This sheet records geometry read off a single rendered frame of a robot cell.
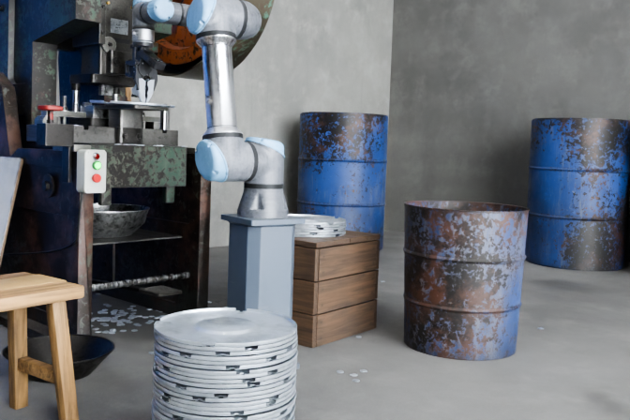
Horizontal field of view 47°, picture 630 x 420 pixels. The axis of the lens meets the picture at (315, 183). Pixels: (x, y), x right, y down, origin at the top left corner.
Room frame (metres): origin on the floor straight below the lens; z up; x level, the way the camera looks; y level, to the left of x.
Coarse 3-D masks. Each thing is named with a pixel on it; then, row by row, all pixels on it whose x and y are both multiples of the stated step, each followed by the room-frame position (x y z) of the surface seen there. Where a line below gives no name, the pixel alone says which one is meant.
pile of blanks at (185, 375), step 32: (160, 352) 1.36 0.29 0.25; (192, 352) 1.31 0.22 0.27; (224, 352) 1.32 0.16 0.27; (256, 352) 1.32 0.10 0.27; (288, 352) 1.38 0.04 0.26; (160, 384) 1.36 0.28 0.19; (192, 384) 1.31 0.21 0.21; (224, 384) 1.30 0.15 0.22; (256, 384) 1.33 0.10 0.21; (288, 384) 1.38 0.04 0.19; (160, 416) 1.35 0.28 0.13; (192, 416) 1.31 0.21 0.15; (224, 416) 1.32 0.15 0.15; (256, 416) 1.32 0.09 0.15; (288, 416) 1.40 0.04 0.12
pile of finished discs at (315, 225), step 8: (296, 216) 2.72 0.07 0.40; (304, 216) 2.73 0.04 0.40; (312, 216) 2.73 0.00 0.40; (320, 216) 2.72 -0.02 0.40; (328, 216) 2.70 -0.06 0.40; (296, 224) 2.51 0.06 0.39; (304, 224) 2.44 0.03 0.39; (312, 224) 2.45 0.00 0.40; (320, 224) 2.45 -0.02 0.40; (328, 224) 2.47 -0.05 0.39; (336, 224) 2.55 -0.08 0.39; (344, 224) 2.55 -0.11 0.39; (296, 232) 2.45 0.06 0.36; (304, 232) 2.44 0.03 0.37; (312, 232) 2.49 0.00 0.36; (320, 232) 2.45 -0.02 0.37; (328, 232) 2.47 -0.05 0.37; (336, 232) 2.49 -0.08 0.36; (344, 232) 2.55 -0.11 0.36
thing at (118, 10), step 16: (112, 0) 2.56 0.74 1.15; (128, 0) 2.61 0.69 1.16; (112, 16) 2.56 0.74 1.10; (128, 16) 2.61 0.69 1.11; (112, 32) 2.56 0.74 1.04; (128, 32) 2.61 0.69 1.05; (96, 48) 2.55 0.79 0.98; (112, 48) 2.55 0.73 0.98; (128, 48) 2.62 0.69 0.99; (96, 64) 2.54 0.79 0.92; (112, 64) 2.53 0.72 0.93
